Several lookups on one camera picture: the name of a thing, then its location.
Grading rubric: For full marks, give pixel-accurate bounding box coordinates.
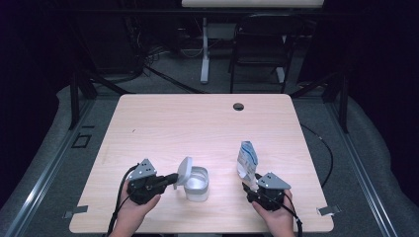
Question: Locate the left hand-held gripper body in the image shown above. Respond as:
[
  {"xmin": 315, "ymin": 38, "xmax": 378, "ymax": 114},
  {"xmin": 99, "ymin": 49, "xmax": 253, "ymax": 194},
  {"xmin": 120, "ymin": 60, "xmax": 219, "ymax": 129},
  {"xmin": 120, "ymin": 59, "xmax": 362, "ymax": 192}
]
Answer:
[{"xmin": 126, "ymin": 158, "xmax": 168, "ymax": 205}]

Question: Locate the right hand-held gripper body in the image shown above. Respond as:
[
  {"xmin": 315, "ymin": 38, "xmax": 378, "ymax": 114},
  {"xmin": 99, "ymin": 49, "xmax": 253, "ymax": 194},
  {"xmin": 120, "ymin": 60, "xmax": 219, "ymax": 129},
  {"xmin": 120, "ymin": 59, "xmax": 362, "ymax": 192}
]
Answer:
[{"xmin": 246, "ymin": 172, "xmax": 292, "ymax": 212}]

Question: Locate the clear jar with grey lid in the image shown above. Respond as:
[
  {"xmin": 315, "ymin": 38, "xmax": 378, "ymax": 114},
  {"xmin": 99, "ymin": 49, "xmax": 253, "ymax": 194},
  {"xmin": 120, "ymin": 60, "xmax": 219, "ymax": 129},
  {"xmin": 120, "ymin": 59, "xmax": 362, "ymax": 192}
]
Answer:
[{"xmin": 173, "ymin": 156, "xmax": 210, "ymax": 202}]

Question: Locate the white and blue refill pouch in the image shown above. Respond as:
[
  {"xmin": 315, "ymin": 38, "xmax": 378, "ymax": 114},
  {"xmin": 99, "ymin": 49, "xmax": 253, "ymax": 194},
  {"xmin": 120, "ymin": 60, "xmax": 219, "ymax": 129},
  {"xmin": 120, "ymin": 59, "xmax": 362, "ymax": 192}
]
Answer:
[{"xmin": 236, "ymin": 140, "xmax": 260, "ymax": 193}]

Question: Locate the person's right hand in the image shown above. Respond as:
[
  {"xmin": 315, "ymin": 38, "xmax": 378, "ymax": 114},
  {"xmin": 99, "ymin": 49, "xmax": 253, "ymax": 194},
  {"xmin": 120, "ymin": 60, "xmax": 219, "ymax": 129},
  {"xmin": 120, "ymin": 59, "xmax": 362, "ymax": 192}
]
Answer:
[{"xmin": 251, "ymin": 190, "xmax": 296, "ymax": 237}]

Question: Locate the person's left hand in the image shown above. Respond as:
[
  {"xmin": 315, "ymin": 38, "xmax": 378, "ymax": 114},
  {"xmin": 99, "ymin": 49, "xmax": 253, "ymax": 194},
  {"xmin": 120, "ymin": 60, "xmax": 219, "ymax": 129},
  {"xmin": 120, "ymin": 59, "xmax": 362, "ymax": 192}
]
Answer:
[{"xmin": 110, "ymin": 192, "xmax": 162, "ymax": 237}]

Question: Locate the grey tape strip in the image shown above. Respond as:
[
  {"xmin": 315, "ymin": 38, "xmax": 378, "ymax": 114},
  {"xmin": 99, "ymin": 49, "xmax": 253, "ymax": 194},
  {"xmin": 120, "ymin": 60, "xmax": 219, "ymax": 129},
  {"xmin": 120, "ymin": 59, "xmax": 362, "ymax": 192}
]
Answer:
[
  {"xmin": 62, "ymin": 204, "xmax": 89, "ymax": 219},
  {"xmin": 316, "ymin": 205, "xmax": 342, "ymax": 216}
]

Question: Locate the black floor socket plate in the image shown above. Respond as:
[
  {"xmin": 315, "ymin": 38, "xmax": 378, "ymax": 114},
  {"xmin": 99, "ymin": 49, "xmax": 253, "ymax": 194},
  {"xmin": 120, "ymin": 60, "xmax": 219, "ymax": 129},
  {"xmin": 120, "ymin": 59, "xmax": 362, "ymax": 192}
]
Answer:
[{"xmin": 71, "ymin": 132, "xmax": 93, "ymax": 149}]

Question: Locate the black folding chair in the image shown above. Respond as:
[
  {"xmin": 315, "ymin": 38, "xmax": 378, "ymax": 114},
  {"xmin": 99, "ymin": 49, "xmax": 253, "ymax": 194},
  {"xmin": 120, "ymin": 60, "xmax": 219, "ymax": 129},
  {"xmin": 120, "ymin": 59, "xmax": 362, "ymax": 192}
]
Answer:
[{"xmin": 227, "ymin": 13, "xmax": 305, "ymax": 95}]

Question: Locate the white desk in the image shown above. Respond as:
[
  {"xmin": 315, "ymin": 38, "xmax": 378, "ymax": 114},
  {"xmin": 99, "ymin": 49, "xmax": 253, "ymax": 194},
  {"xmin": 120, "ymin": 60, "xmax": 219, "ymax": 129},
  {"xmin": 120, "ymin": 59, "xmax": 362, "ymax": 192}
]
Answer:
[{"xmin": 181, "ymin": 0, "xmax": 327, "ymax": 85}]

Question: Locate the left hand-held gripper cable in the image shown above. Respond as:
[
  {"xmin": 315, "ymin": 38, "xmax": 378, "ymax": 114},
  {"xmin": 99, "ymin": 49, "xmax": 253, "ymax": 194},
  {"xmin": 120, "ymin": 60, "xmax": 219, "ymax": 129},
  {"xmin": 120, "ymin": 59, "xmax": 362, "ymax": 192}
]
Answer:
[{"xmin": 105, "ymin": 163, "xmax": 140, "ymax": 237}]

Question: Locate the hand-held gripper cable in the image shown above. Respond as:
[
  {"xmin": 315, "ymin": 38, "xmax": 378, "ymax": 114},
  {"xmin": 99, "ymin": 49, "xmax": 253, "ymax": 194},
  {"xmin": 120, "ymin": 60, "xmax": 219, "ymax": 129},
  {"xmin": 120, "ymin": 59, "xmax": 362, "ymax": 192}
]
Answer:
[
  {"xmin": 280, "ymin": 192, "xmax": 304, "ymax": 237},
  {"xmin": 105, "ymin": 163, "xmax": 140, "ymax": 237}
]

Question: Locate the right hand-held gripper cable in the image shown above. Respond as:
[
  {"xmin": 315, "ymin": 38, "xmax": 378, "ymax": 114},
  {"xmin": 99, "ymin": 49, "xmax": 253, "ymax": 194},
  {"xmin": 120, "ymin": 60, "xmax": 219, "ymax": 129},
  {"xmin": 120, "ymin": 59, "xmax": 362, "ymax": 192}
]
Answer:
[{"xmin": 280, "ymin": 192, "xmax": 304, "ymax": 237}]

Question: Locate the thin black floor cable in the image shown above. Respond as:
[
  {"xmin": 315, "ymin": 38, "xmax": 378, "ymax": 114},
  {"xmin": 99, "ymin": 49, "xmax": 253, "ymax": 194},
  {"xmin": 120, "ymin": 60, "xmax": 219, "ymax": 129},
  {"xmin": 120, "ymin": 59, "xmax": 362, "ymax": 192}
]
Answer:
[{"xmin": 299, "ymin": 122, "xmax": 334, "ymax": 190}]

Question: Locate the aluminium floor rail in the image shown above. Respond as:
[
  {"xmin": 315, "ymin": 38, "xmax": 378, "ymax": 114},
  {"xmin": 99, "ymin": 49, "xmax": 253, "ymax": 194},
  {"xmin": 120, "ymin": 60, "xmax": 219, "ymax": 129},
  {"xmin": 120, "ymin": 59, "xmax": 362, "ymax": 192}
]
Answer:
[
  {"xmin": 4, "ymin": 98, "xmax": 97, "ymax": 237},
  {"xmin": 325, "ymin": 100, "xmax": 398, "ymax": 237}
]

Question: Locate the thick black floor cable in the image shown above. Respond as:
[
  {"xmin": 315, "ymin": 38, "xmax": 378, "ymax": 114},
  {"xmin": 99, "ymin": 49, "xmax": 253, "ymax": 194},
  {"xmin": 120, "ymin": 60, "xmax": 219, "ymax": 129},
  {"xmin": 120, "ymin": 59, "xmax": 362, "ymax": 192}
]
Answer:
[{"xmin": 144, "ymin": 65, "xmax": 206, "ymax": 95}]

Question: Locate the black metal frame stand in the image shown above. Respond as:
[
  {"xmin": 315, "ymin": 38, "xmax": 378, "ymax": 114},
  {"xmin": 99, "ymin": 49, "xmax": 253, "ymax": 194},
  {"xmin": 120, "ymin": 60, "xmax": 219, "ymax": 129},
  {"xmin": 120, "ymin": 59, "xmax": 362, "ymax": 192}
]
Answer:
[
  {"xmin": 290, "ymin": 70, "xmax": 350, "ymax": 134},
  {"xmin": 67, "ymin": 65, "xmax": 132, "ymax": 131}
]

